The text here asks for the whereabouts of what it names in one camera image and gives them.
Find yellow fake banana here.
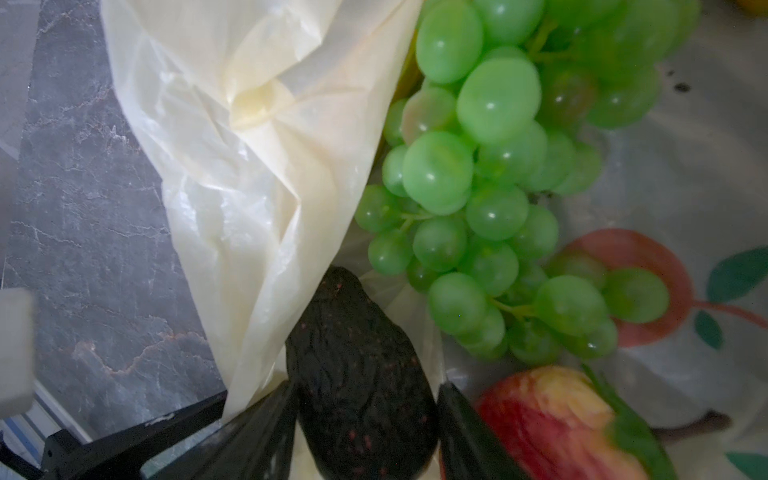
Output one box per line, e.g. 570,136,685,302
735,0,768,18

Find cream printed plastic bag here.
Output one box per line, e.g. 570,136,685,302
101,1,767,479

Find dark purple fake eggplant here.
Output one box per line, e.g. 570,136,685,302
285,266,439,479

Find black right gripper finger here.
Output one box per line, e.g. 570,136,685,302
437,382,530,480

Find red fake peach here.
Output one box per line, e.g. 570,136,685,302
470,366,678,479

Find green fake grape bunch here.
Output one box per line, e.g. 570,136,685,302
355,1,701,365

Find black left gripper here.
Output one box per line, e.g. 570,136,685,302
0,379,300,480

